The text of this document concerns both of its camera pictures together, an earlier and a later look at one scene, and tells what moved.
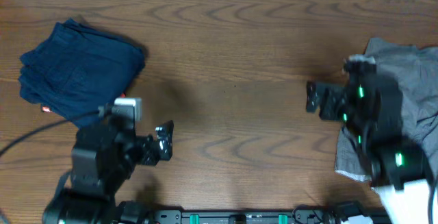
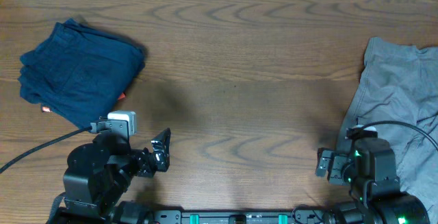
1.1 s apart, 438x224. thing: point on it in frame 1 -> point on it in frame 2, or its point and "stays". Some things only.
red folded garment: [48, 109] stays
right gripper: [314, 97] -> [340, 159]
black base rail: [239, 216] stays
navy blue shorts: [78, 69] stays
